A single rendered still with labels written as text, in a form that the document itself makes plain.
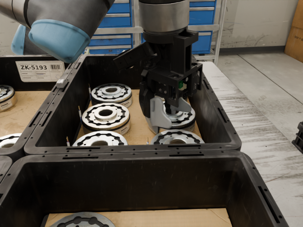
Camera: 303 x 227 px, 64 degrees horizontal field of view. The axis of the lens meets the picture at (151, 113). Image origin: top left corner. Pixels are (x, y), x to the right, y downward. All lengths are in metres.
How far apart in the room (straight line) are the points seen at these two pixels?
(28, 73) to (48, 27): 0.39
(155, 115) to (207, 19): 2.17
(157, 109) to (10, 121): 0.35
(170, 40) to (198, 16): 2.18
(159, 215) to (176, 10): 0.29
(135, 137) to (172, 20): 0.25
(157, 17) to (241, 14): 3.33
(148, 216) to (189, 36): 0.27
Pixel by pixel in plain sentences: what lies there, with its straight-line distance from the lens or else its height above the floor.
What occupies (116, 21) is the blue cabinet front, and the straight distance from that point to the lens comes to 2.43.
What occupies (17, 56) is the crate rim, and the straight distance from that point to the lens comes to 0.74.
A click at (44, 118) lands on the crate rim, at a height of 0.93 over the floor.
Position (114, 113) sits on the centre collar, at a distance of 0.52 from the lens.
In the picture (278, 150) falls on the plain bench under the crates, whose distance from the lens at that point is 0.76.
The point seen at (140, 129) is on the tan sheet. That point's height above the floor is 0.83.
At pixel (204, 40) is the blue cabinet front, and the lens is 2.62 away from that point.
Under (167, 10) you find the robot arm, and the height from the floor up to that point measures 1.09.
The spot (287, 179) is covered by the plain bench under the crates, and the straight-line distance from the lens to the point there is 0.68.
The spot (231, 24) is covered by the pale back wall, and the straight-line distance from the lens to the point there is 3.65.
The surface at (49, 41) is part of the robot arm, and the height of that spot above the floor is 1.05.
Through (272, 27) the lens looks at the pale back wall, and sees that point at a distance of 3.95.
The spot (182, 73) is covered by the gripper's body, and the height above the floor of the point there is 0.99.
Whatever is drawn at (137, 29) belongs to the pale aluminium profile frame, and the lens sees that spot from 2.41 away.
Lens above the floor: 1.14
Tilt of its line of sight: 32 degrees down
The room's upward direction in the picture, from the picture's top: straight up
